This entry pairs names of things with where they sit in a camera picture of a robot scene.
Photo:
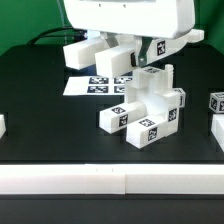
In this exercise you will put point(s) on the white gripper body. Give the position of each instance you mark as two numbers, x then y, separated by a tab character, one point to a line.
150	18

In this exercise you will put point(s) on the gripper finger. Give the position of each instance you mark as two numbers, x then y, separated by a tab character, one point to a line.
111	40
144	45

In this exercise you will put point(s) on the white chair back frame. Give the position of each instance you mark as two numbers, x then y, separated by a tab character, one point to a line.
117	61

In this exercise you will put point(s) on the white chair seat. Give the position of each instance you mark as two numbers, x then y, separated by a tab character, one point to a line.
154	88

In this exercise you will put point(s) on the white tagged cube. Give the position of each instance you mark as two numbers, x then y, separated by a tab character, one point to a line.
216	103
182	96

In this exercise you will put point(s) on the marker sheet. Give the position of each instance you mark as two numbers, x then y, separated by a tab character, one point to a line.
95	85

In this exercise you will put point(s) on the white block right edge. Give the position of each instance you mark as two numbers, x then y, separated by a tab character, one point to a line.
217	129

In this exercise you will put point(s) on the white block edge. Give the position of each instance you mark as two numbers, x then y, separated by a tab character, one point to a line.
217	129
2	125

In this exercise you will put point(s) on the white block left edge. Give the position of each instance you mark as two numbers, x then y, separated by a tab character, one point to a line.
2	125

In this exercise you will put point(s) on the white front rail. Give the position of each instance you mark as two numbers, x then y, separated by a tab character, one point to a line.
112	179

